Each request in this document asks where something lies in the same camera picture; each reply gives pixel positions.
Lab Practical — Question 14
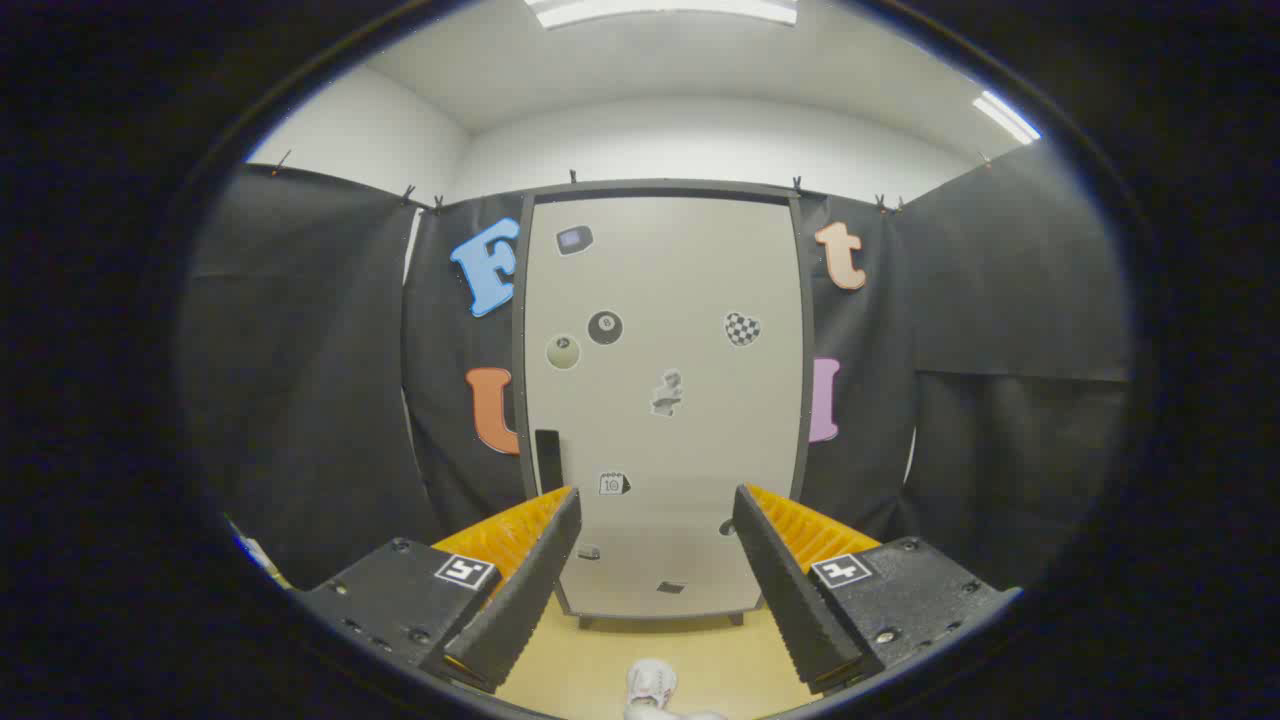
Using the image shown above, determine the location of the small ceiling light panel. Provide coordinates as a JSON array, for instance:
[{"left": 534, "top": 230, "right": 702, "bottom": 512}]
[{"left": 972, "top": 90, "right": 1041, "bottom": 146}]

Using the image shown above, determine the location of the grey shoe cabinet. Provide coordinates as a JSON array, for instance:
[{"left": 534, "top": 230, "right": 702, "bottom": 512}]
[{"left": 512, "top": 180, "right": 816, "bottom": 629}]

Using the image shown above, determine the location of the black backdrop cloth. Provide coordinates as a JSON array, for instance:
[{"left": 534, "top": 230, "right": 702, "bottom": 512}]
[{"left": 180, "top": 140, "right": 1136, "bottom": 591}]

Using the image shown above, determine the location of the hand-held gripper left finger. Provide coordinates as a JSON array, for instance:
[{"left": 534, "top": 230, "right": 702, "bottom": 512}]
[{"left": 293, "top": 485, "right": 583, "bottom": 695}]

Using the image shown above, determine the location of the row of cloth clips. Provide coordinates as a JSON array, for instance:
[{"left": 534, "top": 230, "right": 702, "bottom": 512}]
[{"left": 272, "top": 150, "right": 993, "bottom": 213}]

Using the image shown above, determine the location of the white shoe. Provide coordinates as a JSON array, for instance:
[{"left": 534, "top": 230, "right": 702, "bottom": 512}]
[{"left": 627, "top": 660, "right": 678, "bottom": 715}]

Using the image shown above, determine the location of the long ceiling light panel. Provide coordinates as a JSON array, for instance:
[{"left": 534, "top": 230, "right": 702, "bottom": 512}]
[{"left": 525, "top": 0, "right": 799, "bottom": 29}]

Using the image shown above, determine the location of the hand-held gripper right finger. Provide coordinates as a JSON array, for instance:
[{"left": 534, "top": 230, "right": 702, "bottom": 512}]
[{"left": 732, "top": 484, "right": 1023, "bottom": 697}]

